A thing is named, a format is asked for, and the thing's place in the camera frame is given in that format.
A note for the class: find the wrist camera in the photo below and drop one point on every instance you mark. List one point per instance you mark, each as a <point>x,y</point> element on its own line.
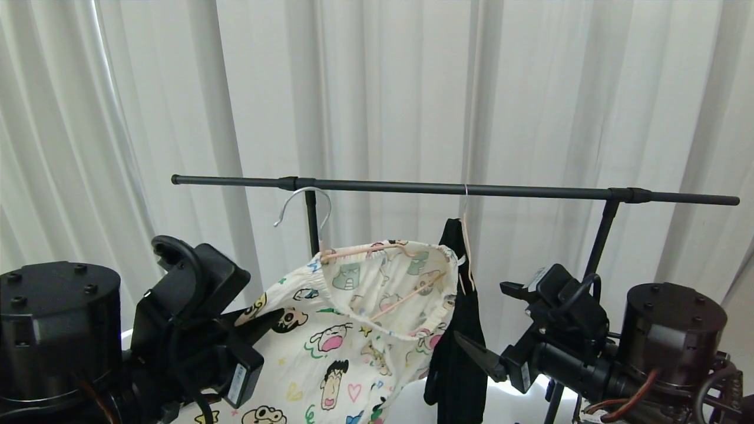
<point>188,294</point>
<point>565,312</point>

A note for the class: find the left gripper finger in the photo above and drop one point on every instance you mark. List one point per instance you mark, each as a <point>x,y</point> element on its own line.
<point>256,328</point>

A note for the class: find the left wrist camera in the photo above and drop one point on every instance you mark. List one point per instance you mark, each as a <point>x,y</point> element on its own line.
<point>188,294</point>

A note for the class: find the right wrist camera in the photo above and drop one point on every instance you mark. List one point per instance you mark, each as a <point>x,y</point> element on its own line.
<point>565,312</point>

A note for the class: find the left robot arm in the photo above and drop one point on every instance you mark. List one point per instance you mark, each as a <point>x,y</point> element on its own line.
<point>59,330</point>

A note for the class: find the pink clothes hanger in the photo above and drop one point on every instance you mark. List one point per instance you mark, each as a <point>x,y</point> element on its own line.
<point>466,235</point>
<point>347,252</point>

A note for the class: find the white curtain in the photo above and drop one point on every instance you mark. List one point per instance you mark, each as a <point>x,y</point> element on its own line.
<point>383,88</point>

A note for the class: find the black clothes rack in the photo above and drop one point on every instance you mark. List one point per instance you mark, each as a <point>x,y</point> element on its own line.
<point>442,188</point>

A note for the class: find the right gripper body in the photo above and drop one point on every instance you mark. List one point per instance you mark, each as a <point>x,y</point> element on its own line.
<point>565,368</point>

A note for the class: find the cream printed garment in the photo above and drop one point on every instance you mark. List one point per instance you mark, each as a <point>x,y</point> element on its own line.
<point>353,353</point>

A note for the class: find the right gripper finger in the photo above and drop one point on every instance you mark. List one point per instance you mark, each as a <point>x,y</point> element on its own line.
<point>483,356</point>

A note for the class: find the black garment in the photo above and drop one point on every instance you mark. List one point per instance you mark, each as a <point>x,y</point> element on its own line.
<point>456,365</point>

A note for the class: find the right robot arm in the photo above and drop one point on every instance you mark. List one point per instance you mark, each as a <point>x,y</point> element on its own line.
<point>671,330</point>

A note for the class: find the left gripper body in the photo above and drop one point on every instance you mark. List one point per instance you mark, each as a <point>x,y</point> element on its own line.
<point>241,377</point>

